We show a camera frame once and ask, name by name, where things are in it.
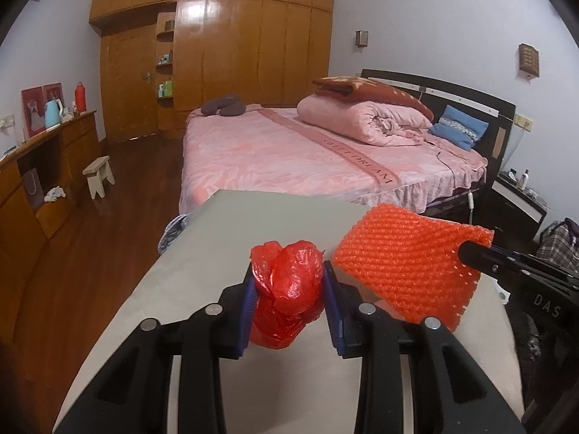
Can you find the wooden dresser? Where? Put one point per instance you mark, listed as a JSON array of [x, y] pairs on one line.
[[27, 235]]

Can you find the plaid bag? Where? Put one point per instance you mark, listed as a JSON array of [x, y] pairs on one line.
[[558, 242]]

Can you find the wooden door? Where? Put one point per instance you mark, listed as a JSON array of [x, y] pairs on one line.
[[126, 90]]

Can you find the small red photo frame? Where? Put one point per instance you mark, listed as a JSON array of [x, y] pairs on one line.
[[52, 92]]

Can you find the grey neck pillow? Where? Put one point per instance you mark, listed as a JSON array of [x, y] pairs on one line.
[[224, 106]]

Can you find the large red photo frame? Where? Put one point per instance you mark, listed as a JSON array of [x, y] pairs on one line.
[[32, 113]]

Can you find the red thermos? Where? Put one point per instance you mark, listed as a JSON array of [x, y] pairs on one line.
[[80, 98]]

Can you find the small white stool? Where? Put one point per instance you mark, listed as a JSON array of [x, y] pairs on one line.
[[98, 174]]

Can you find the green shelf boxes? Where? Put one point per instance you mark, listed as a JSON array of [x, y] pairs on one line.
[[165, 89]]

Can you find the orange bubble wrap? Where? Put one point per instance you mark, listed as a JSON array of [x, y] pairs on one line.
[[407, 262]]

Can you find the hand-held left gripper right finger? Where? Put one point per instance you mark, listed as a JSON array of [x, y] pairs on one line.
[[332, 312]]

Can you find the grey paper bag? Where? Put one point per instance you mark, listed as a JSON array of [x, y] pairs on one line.
[[32, 187]]

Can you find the wooden wall lamp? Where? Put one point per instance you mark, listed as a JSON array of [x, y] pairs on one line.
[[361, 39], [529, 59]]

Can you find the white wall socket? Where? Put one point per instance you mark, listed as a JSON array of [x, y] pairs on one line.
[[5, 122]]

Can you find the pink rolled quilt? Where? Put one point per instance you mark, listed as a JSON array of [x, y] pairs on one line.
[[353, 117]]

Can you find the dark headboard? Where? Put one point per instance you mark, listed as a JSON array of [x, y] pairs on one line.
[[479, 104]]

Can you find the pink bed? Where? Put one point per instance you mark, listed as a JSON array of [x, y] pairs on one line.
[[271, 158]]

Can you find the brown red blanket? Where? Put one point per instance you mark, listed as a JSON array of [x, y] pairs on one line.
[[371, 90]]

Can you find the white crumpled cloth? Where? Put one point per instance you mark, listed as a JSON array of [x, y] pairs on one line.
[[54, 194]]

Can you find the checked cloth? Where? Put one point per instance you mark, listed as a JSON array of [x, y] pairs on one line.
[[174, 235]]

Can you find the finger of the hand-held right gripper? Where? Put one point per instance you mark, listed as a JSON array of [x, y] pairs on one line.
[[520, 257], [472, 255]]

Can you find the bedside wall socket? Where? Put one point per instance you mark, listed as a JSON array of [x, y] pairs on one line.
[[523, 121]]

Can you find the black white nightstand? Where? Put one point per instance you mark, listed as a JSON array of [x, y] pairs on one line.
[[511, 212]]

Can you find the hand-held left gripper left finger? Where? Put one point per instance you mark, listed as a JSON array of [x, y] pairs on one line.
[[248, 312]]

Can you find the light blue kettle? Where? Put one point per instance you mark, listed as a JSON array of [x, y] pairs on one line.
[[53, 114]]

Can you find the blue pillow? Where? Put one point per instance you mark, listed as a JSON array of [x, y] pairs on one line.
[[459, 126]]

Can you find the white bottle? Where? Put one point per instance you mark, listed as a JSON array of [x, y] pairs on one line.
[[524, 181]]

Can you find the red plastic bag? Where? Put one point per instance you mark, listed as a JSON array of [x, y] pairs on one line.
[[289, 289]]

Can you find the wooden wardrobe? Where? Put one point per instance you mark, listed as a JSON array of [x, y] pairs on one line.
[[253, 45]]

